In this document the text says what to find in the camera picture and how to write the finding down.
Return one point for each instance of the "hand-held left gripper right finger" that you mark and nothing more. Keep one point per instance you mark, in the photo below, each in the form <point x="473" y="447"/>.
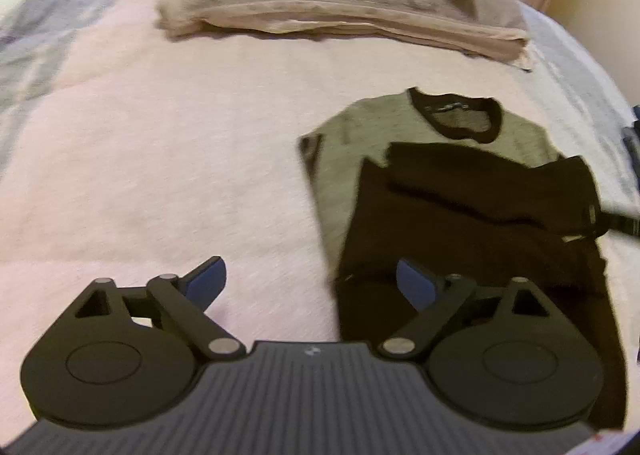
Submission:
<point x="415" y="285"/>

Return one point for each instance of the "grey and dark brown sweater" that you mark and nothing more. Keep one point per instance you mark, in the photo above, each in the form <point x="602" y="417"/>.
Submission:
<point x="450" y="215"/>

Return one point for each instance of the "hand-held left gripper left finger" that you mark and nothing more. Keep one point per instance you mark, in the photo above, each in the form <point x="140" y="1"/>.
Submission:
<point x="207" y="282"/>

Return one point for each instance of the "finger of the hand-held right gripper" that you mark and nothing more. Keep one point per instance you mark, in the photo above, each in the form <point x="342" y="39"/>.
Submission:
<point x="620" y="224"/>

